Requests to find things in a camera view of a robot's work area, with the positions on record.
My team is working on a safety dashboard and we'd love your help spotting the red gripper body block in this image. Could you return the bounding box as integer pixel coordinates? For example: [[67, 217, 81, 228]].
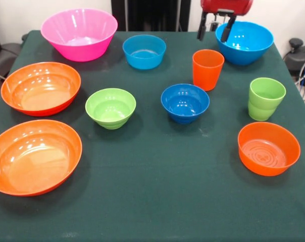
[[200, 0, 254, 18]]

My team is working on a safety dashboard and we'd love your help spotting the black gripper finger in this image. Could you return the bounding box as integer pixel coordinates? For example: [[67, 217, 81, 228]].
[[196, 11, 209, 41], [220, 16, 237, 43]]

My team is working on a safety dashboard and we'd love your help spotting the orange cup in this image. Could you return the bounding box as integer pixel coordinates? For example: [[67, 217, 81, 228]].
[[192, 49, 225, 92]]

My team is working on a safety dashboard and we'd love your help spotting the small light blue bowl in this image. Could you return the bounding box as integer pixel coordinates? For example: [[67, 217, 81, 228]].
[[122, 34, 167, 71]]

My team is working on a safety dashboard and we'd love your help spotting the dark blue bowl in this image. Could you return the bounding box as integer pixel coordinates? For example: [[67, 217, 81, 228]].
[[160, 83, 211, 125]]

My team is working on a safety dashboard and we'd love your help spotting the large pink bowl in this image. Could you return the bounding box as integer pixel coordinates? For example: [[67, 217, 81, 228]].
[[40, 8, 119, 63]]

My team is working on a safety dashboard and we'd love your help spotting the large light blue bowl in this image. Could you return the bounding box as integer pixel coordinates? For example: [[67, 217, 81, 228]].
[[215, 21, 275, 66]]

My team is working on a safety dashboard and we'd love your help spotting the dark grey floor base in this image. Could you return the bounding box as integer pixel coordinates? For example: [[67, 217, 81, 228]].
[[283, 37, 305, 76], [0, 34, 29, 74]]

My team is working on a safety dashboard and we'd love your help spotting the green cup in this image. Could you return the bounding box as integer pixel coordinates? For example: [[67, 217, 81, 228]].
[[247, 77, 287, 122]]

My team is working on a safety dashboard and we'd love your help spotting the green bowl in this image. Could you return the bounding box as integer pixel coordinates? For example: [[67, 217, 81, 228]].
[[85, 88, 137, 130]]

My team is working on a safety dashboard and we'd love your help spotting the dark green tablecloth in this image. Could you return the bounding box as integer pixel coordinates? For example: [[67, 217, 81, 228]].
[[0, 30, 305, 242]]

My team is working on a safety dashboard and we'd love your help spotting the small orange bowl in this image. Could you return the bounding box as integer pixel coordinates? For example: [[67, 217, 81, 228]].
[[237, 122, 301, 177]]

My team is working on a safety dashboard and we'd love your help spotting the large orange bowl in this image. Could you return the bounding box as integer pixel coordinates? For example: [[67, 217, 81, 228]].
[[0, 62, 82, 117], [0, 119, 83, 197]]

